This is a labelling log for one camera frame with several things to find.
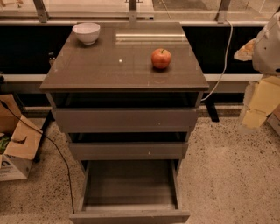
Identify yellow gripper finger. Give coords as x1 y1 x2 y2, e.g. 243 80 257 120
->
241 110 267 129
249 76 280 116

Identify grey bottom drawer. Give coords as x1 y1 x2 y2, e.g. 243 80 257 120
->
70 160 190 224

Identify grey drawer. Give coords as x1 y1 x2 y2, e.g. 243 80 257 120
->
52 92 200 134
69 132 188 160
70 160 190 224

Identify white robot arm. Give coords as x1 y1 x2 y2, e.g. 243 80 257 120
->
241 12 280 130

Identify grey drawer cabinet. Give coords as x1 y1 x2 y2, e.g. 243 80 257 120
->
38 21 210 176

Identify grey top drawer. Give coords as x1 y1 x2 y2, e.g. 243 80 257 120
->
52 92 200 134

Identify grey middle drawer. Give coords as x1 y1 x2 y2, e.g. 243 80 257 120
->
69 132 188 160

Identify cardboard box right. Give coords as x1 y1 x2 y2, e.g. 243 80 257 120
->
268 105 280 136

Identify red apple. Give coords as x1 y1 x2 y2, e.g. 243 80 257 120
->
151 48 172 69

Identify white ceramic bowl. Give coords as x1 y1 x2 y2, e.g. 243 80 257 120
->
72 23 101 45

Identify open cardboard box left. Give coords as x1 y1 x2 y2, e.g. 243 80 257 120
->
0 94 42 181

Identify white cable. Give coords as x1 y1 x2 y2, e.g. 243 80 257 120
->
200 20 235 102

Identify metal window rail frame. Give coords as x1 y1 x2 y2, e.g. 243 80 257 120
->
0 0 280 26

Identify black cable on floor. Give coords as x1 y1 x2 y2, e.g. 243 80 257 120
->
0 100 75 214

